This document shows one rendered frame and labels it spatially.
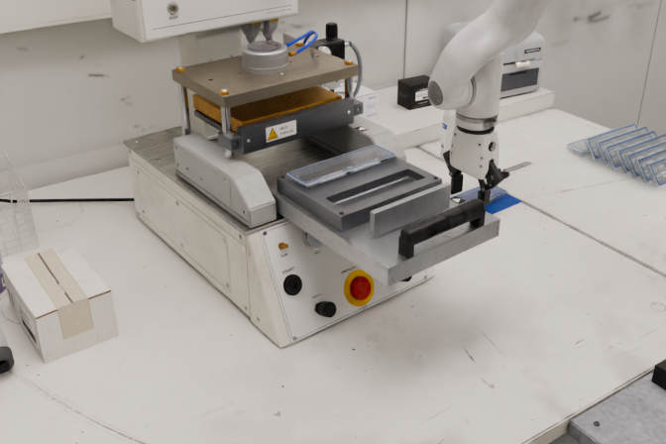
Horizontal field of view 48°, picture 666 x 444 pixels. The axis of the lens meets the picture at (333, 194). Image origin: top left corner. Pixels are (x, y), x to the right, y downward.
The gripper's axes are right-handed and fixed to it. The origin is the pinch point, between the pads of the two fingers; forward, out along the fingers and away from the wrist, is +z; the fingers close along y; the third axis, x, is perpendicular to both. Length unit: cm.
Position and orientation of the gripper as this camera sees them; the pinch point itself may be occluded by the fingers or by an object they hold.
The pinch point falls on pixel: (470, 193)
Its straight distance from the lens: 160.8
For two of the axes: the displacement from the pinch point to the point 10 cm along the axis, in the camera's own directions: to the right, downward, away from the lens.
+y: -6.0, -3.6, 7.1
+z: 0.1, 8.9, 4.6
